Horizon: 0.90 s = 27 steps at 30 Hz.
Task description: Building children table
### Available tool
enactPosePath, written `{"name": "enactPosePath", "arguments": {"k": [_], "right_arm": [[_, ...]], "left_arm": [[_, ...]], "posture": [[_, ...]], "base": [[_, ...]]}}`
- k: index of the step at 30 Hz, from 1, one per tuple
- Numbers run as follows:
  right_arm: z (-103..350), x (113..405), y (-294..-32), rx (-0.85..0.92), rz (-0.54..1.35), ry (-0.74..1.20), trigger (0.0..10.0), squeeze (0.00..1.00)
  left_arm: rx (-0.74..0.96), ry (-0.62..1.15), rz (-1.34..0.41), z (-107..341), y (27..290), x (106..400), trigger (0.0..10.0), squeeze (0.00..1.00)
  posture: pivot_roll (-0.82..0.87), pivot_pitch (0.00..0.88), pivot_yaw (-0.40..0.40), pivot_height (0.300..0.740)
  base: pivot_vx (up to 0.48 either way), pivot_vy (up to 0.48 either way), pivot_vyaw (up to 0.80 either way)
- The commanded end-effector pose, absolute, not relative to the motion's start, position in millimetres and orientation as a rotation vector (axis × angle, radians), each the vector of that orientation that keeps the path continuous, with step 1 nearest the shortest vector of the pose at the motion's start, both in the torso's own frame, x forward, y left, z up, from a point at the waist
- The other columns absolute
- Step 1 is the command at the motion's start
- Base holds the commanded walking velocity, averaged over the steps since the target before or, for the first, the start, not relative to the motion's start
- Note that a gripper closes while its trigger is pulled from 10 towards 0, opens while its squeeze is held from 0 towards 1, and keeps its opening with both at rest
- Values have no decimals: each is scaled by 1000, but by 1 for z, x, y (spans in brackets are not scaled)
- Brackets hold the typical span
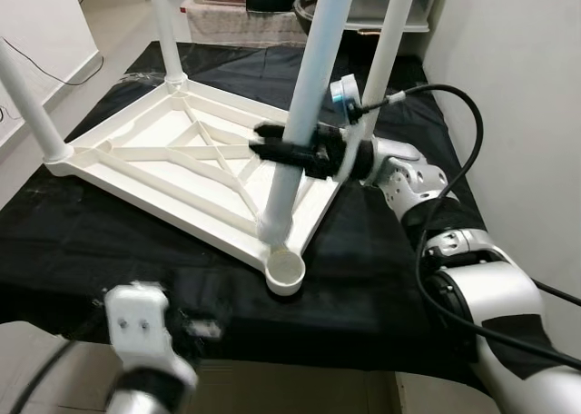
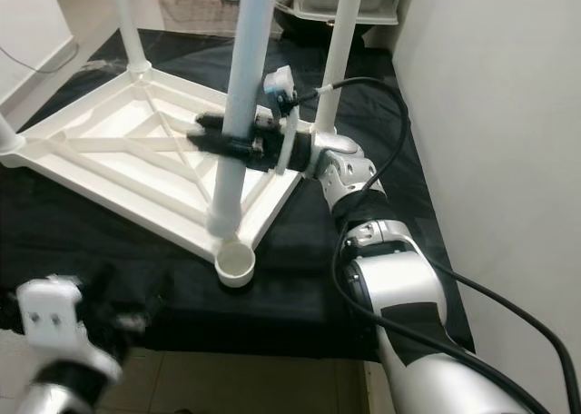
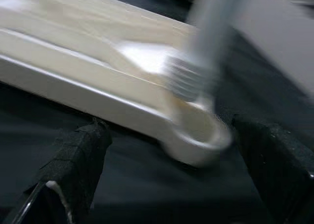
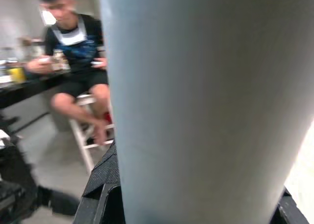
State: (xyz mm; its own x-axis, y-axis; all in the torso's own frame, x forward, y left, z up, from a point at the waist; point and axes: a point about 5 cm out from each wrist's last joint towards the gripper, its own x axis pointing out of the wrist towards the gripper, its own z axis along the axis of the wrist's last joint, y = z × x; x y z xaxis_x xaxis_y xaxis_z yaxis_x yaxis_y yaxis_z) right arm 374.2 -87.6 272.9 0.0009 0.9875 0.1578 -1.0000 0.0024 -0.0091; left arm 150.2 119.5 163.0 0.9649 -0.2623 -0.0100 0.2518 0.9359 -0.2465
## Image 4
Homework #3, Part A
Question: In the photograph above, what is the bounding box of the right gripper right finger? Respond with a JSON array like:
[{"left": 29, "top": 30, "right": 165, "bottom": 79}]
[{"left": 268, "top": 186, "right": 310, "bottom": 224}]

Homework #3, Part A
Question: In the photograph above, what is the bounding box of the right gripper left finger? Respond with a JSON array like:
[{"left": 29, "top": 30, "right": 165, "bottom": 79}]
[{"left": 73, "top": 140, "right": 123, "bottom": 224}]

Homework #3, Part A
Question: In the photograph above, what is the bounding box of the white plastic table leg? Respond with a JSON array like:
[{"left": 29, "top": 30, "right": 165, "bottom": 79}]
[{"left": 98, "top": 0, "right": 314, "bottom": 224}]

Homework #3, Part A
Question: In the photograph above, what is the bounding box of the white wooden stool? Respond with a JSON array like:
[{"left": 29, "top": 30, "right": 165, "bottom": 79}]
[{"left": 69, "top": 93, "right": 116, "bottom": 176}]

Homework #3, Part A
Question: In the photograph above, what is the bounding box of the black equipment case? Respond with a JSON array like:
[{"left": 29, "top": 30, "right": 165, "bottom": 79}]
[{"left": 0, "top": 129, "right": 40, "bottom": 224}]

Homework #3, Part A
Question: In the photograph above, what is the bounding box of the black kitchen counter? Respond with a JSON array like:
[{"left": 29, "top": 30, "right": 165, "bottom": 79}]
[{"left": 0, "top": 71, "right": 71, "bottom": 109}]

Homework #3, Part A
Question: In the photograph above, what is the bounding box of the person in black shirt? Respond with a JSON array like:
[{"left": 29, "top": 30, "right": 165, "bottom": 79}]
[{"left": 26, "top": 0, "right": 110, "bottom": 146}]

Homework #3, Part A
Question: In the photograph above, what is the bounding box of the yellow cup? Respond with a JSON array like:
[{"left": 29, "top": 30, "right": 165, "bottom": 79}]
[{"left": 8, "top": 67, "right": 26, "bottom": 84}]

